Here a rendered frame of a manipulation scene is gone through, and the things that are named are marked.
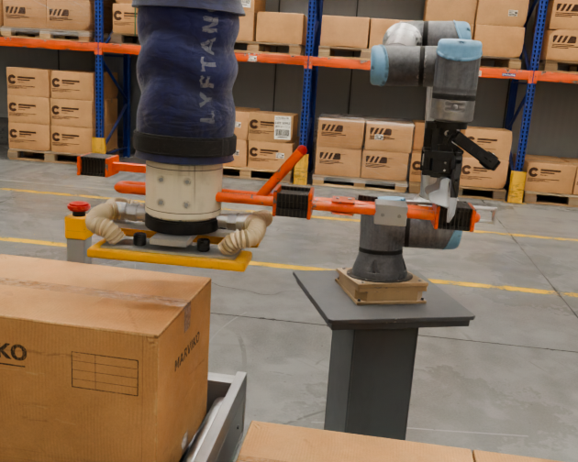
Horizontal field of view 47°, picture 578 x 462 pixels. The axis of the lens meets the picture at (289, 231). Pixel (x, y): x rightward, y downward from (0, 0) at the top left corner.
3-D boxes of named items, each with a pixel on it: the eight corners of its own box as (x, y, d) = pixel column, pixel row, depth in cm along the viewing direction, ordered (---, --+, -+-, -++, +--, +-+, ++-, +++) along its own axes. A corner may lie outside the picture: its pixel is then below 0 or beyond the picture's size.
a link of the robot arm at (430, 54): (425, 45, 156) (425, 43, 144) (475, 46, 154) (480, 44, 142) (422, 86, 158) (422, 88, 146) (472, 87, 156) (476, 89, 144)
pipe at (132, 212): (89, 238, 142) (89, 213, 141) (128, 214, 167) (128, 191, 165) (247, 253, 140) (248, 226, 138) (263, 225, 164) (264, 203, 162)
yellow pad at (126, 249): (86, 258, 141) (85, 235, 140) (103, 245, 151) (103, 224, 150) (244, 272, 139) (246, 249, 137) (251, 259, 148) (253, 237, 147)
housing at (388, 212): (373, 224, 145) (375, 203, 144) (372, 217, 151) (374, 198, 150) (405, 227, 144) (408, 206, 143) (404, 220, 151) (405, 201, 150)
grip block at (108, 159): (76, 175, 175) (76, 156, 174) (89, 170, 183) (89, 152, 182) (107, 178, 175) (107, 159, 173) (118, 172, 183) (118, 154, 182)
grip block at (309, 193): (271, 217, 145) (272, 191, 144) (276, 208, 155) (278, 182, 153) (309, 220, 145) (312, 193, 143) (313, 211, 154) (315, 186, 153)
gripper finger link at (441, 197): (425, 220, 143) (428, 178, 144) (453, 223, 142) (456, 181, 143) (427, 217, 140) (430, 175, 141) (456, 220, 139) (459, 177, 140)
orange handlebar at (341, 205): (64, 192, 150) (64, 176, 150) (112, 171, 180) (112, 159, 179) (482, 228, 143) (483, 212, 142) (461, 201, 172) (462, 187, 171)
